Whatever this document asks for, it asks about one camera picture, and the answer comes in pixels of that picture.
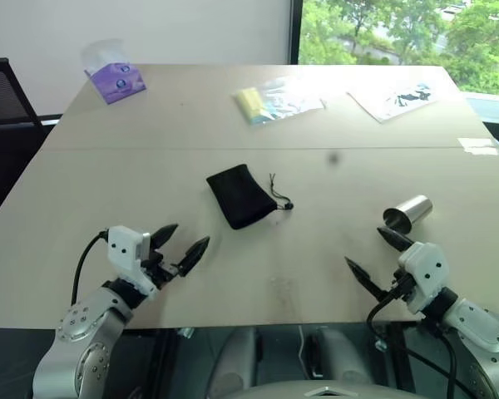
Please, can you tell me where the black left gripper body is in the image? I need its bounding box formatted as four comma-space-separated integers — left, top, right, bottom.
141, 248, 180, 291

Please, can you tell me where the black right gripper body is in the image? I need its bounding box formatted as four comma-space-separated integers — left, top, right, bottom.
383, 268, 417, 304

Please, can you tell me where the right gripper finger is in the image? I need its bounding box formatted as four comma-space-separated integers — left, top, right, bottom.
377, 226, 415, 253
343, 255, 388, 302

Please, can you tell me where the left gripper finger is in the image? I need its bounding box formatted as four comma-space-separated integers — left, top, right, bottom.
178, 236, 211, 278
150, 224, 180, 252

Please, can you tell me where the stainless steel cup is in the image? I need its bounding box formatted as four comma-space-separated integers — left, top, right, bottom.
382, 194, 434, 235

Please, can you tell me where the silver robot torso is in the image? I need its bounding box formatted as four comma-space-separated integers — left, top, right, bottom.
231, 383, 405, 399

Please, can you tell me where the white printed paper sheet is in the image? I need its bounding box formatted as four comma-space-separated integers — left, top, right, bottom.
346, 79, 442, 125

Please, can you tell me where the yellow cloth in packet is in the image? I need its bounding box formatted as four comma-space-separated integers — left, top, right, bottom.
235, 86, 264, 120

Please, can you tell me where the purple tissue box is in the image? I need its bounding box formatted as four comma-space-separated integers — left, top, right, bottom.
80, 37, 148, 106

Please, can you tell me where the clear plastic packet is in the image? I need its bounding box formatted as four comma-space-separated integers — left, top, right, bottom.
231, 76, 328, 126

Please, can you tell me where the black office chair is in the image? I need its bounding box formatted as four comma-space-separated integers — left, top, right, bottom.
0, 57, 62, 234

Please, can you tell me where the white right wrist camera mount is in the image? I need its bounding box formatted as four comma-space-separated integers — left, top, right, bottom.
398, 241, 450, 315

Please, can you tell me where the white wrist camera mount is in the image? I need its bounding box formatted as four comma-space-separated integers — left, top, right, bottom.
106, 225, 160, 301
398, 241, 450, 315

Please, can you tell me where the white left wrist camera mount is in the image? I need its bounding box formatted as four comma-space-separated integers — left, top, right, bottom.
106, 225, 160, 301

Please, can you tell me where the black drawstring pouch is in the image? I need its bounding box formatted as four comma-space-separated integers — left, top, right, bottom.
205, 163, 296, 231

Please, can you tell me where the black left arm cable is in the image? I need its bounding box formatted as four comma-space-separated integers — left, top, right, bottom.
71, 229, 110, 307

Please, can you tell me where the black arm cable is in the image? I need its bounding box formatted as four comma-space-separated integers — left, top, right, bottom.
71, 229, 110, 307
365, 285, 490, 399

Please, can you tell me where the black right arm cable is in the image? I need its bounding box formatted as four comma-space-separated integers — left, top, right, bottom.
365, 285, 490, 399

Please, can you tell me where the thin white cable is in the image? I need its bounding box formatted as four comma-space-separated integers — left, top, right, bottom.
298, 327, 307, 377

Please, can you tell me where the dark window frame post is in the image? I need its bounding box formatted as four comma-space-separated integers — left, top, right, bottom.
289, 0, 304, 66

